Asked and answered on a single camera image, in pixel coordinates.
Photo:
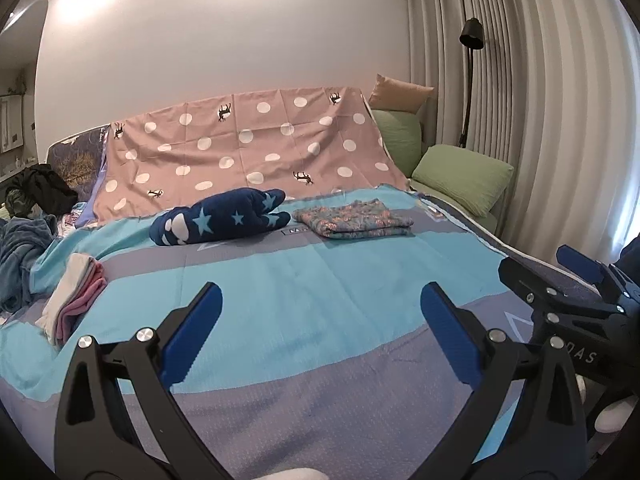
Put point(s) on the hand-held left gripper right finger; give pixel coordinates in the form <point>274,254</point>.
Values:
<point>452,332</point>

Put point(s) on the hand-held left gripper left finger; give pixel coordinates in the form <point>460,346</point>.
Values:
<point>192,332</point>

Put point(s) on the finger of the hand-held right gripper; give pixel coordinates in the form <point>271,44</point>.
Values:
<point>582,262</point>
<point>540,290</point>

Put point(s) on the floral print shirt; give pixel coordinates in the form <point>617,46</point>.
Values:
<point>355,217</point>

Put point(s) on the black clothes pile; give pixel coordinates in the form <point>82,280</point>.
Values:
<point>47,190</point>

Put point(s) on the person's right hand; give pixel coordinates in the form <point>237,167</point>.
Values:
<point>610,415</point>

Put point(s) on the person's left hand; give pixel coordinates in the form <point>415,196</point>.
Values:
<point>295,475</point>

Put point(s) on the pink folded cloth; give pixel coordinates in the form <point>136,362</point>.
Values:
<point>87,295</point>

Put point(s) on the navy star print blanket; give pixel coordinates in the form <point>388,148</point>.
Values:
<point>215,217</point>

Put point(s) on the blue striped bed sheet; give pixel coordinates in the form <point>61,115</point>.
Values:
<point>300,280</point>

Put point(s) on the green mattress cover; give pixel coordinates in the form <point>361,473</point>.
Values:
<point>450,205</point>

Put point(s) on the white folded cloth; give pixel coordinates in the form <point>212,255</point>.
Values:
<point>67,290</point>

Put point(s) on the green pillow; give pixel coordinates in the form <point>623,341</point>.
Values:
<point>400,140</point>
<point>462,177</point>

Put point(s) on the grey pleated curtain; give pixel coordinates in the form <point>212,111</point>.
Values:
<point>550,85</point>

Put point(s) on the pink polka dot sheet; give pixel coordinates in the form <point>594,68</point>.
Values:
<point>250,160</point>

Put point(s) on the blue fleece blanket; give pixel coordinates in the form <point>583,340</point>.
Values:
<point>22,255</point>

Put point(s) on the dark tree print cloth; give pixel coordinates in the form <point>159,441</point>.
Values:
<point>75,160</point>

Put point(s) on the camouflage cloth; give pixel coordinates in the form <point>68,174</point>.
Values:
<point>20,202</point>

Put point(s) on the black floor lamp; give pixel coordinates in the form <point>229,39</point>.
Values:
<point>470,60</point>

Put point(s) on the beige pillow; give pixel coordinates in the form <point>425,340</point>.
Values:
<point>400,92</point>

